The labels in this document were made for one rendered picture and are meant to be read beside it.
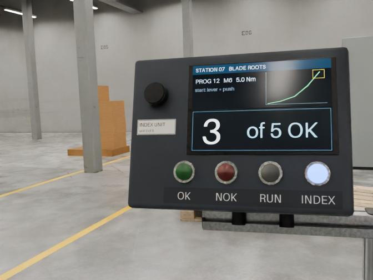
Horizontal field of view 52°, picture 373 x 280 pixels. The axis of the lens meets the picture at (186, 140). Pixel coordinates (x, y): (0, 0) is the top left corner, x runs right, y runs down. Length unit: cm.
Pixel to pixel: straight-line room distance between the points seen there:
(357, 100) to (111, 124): 509
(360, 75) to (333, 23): 693
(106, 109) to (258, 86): 830
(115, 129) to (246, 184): 831
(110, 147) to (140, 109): 827
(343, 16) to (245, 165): 1293
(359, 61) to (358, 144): 126
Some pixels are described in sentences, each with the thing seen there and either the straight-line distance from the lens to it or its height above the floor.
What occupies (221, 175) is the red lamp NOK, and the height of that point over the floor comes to 111.
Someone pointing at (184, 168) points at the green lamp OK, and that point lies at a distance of 45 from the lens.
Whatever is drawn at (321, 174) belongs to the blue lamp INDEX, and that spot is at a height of 112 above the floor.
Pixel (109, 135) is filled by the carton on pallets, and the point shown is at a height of 46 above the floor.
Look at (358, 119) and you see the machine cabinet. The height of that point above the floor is 80.
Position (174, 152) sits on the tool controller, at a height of 114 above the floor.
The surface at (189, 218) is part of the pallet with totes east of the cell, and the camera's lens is 384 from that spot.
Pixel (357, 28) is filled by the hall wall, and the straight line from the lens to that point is 1328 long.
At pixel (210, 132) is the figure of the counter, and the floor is 116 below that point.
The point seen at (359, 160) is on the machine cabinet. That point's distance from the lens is 656.
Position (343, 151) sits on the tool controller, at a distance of 45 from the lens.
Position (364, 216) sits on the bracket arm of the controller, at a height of 105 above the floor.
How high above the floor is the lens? 120
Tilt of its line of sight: 6 degrees down
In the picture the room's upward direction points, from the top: 2 degrees counter-clockwise
